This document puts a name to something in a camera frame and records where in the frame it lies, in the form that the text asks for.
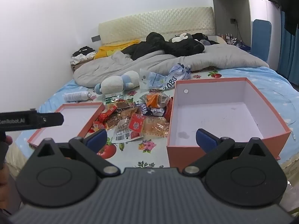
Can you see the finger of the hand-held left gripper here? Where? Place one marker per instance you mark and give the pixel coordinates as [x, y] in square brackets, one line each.
[50, 120]

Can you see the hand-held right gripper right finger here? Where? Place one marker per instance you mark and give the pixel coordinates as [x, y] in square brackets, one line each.
[205, 140]

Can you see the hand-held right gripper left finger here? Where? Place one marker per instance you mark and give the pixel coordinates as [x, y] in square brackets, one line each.
[98, 137]

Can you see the pink cardboard box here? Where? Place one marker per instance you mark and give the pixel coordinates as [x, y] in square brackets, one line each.
[219, 112]

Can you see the pile of snack packets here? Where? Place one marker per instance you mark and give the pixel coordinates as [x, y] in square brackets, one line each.
[130, 123]

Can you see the blue white noodle snack bag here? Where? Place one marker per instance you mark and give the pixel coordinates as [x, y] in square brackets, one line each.
[145, 109]

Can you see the person's left hand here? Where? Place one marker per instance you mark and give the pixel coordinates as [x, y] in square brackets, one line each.
[9, 140]

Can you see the pink cardboard box lid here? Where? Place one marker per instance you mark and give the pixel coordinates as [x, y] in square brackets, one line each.
[67, 119]

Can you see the white spray can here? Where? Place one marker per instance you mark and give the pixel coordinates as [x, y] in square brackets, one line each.
[76, 96]

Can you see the white blue plush toy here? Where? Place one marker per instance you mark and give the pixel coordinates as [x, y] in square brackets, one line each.
[114, 82]

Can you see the brown cardboard box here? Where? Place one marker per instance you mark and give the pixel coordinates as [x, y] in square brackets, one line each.
[78, 66]

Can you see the blue white plastic bag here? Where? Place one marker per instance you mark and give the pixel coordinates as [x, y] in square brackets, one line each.
[172, 78]

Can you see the heap of black white clothes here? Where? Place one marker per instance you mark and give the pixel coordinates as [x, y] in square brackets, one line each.
[81, 53]

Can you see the floral bed sheet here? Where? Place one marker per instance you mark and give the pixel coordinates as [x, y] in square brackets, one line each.
[268, 86]

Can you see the yellow cloth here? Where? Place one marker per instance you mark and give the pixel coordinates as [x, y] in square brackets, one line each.
[105, 51]

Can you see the grey duvet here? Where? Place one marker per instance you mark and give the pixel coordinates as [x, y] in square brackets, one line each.
[163, 63]

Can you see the black clothes pile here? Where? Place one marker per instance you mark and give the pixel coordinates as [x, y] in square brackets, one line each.
[182, 47]

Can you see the row of small bottles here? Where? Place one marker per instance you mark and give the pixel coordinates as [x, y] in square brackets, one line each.
[230, 39]

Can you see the blue padded panel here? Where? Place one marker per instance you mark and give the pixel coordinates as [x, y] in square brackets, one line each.
[261, 39]

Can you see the blue curtain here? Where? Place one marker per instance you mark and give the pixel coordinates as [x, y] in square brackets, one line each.
[289, 58]

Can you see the cream quilted headboard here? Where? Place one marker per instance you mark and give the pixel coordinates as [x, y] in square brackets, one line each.
[151, 21]

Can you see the white cabinet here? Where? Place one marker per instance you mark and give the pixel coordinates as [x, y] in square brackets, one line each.
[231, 2]

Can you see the dark hanging clothes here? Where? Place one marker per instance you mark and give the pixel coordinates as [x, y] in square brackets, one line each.
[289, 2]

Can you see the grey wall socket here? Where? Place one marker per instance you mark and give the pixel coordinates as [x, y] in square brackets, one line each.
[96, 38]

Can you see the black wall socket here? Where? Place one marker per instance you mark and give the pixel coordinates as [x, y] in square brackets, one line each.
[233, 20]

